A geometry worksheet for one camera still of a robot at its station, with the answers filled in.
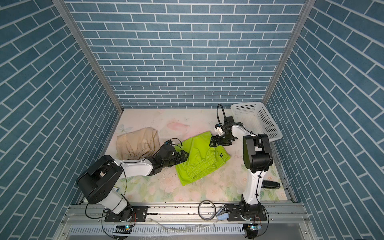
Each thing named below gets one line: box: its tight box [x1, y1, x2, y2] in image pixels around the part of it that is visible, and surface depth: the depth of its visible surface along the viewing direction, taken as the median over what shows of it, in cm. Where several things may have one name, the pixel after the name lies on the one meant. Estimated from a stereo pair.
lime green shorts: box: [174, 131, 231, 186], surface depth 91 cm
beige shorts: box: [116, 128, 161, 160], surface depth 98 cm
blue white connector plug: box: [216, 213, 230, 221], surface depth 74 cm
